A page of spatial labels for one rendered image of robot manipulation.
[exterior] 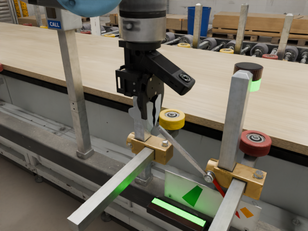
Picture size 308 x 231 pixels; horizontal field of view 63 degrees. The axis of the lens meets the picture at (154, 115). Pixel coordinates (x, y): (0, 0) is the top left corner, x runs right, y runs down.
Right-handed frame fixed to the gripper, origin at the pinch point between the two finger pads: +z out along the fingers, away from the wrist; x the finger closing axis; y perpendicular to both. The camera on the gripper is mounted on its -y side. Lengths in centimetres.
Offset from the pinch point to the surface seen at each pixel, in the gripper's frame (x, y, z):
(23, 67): -24, 88, 7
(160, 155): -5.5, 0.8, 12.0
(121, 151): -25, 31, 35
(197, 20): -115, 38, -8
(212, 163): -7.0, -13.5, 9.8
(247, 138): -17.2, -19.0, 6.2
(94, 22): -102, 114, -2
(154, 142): -7.4, 4.0, 10.0
